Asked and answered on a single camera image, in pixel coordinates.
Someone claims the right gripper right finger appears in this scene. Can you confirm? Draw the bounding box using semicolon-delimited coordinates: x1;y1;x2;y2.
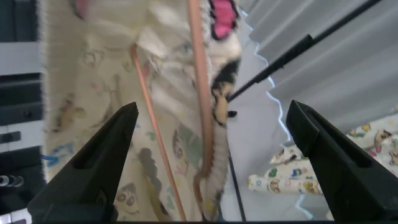
285;99;398;222

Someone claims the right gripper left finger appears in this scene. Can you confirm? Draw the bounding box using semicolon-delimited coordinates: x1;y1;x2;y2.
27;101;140;222

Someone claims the cream printed shirt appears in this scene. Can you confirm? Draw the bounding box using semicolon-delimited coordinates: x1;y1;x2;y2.
248;105;398;195

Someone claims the black clothes rack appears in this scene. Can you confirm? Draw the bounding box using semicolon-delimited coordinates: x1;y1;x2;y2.
228;0;384;222

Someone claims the pink clothes hanger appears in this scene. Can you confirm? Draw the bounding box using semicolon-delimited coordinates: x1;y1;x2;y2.
129;0;215;222

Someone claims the cream printed garment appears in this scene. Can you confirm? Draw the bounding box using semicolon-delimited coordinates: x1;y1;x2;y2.
39;0;244;222

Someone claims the white curtain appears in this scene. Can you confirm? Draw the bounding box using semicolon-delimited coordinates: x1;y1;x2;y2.
239;0;398;147

